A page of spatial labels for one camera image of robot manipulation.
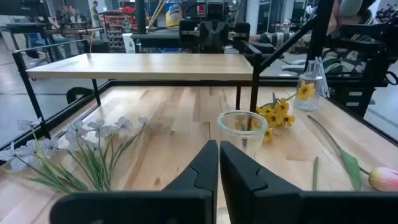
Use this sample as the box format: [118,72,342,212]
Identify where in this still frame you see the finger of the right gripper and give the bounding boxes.
[198,21,215,52]
[213,21,230,52]

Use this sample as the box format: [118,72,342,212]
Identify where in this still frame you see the black diagonal frame brace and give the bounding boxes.
[260,17,317,72]

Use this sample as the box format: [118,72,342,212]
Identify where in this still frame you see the light pink artificial tulip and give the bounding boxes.
[307,114,398,192]

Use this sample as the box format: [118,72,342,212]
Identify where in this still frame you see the black drawer unit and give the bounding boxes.
[328,85,376,118]

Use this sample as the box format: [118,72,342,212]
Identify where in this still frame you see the yellow wipes canister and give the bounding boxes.
[164,0,183,29]

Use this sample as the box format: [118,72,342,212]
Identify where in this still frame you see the glass vase mixed flowers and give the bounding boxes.
[0,116,152,193]

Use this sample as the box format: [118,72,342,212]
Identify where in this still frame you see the white plastic container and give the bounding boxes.
[122,32,137,54]

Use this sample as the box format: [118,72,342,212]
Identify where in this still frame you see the red storage rack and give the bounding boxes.
[99,11,137,52]

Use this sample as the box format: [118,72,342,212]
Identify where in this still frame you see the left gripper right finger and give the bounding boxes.
[220,140,398,224]

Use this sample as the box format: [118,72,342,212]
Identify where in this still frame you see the smooth clear glass vase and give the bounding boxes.
[216,110,269,161]

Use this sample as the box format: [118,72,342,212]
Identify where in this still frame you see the black desk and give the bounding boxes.
[130,29,182,49]

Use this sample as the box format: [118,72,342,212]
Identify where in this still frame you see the black frame post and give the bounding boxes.
[304,0,335,72]

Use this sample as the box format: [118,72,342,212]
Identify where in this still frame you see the yellow artificial flower bunch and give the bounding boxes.
[256,81,317,144]

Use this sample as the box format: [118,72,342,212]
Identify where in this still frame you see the small ribbed glass vase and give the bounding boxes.
[294,59,324,111]

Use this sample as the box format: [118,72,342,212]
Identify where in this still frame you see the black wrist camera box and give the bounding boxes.
[205,1,225,21]

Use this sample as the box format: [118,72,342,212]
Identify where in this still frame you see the wooden shelf with black frame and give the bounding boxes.
[12,39,262,140]

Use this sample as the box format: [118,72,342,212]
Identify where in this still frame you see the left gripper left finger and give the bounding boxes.
[49,139,219,224]

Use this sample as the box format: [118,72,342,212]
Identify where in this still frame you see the silver aluminium rail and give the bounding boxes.
[314,56,331,98]

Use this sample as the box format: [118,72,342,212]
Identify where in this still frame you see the person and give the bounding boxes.
[326,0,377,35]
[91,0,101,21]

